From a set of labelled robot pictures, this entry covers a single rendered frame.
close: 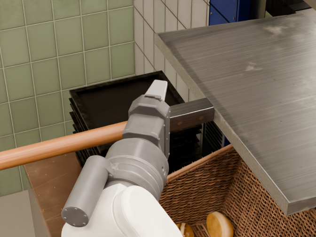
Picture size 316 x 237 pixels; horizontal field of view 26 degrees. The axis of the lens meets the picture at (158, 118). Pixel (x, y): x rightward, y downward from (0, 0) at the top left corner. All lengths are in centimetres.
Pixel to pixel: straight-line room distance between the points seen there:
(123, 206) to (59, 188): 121
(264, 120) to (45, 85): 145
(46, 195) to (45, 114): 73
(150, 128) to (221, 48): 55
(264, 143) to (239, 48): 31
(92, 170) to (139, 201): 8
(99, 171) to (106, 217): 6
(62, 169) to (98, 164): 121
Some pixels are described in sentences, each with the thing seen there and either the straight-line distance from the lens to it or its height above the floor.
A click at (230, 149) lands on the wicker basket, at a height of 83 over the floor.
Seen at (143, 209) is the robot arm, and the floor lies 136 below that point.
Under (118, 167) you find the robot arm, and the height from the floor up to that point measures 136.
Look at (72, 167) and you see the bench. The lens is 207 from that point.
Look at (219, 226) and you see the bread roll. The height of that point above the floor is 65.
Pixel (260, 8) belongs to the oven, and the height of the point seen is 117.
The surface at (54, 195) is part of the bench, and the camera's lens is 198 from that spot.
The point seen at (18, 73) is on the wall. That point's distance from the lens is 254.
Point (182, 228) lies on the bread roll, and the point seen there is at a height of 64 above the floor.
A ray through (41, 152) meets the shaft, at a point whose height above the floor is 120.
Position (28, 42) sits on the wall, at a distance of 248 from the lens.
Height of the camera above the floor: 193
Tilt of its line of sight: 37 degrees down
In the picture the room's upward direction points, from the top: straight up
